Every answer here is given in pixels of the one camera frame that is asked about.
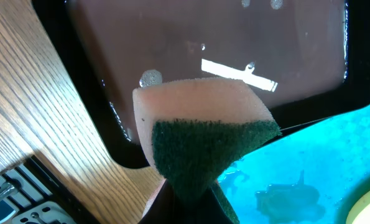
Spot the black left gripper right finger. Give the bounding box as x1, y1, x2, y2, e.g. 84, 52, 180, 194
211, 182, 240, 224

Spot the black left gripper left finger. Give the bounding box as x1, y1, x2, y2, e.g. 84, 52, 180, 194
138, 180, 203, 224

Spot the green pink sponge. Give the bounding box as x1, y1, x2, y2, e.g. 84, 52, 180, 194
132, 78, 280, 223

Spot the blue plastic tray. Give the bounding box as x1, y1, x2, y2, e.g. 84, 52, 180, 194
218, 105, 370, 223

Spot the black water tray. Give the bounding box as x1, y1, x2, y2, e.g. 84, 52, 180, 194
32, 0, 370, 169

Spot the yellow plate with stain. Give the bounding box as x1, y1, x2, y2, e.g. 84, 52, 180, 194
346, 191, 370, 224

